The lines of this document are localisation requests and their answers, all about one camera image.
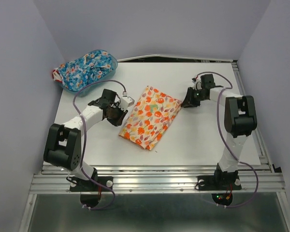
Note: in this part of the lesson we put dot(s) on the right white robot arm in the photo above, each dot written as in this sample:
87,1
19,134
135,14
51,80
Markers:
240,120

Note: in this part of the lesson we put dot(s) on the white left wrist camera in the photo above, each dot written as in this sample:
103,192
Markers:
126,102

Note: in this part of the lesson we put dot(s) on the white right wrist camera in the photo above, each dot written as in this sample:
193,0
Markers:
197,85

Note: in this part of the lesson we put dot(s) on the orange tulip print skirt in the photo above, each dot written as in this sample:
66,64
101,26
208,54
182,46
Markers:
150,118

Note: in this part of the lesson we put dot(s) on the aluminium rail frame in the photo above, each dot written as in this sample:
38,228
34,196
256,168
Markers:
155,190

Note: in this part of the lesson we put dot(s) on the red and white floral skirt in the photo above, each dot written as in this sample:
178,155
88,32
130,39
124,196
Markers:
56,76

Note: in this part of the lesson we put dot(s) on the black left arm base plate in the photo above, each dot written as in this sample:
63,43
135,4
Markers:
79,185

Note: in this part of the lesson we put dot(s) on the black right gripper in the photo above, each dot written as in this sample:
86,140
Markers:
189,101

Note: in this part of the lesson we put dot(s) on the translucent blue plastic bin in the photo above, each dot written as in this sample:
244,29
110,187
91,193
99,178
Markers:
91,84

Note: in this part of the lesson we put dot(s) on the blue floral print skirt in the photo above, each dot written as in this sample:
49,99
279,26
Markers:
87,72

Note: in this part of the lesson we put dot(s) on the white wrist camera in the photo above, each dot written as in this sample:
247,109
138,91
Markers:
197,85
126,102

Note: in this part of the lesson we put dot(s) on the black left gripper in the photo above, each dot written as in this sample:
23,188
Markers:
118,122

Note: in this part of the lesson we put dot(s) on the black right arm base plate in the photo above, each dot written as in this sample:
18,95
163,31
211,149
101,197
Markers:
210,183

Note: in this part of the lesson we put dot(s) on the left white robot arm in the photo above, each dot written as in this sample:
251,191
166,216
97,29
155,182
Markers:
63,146

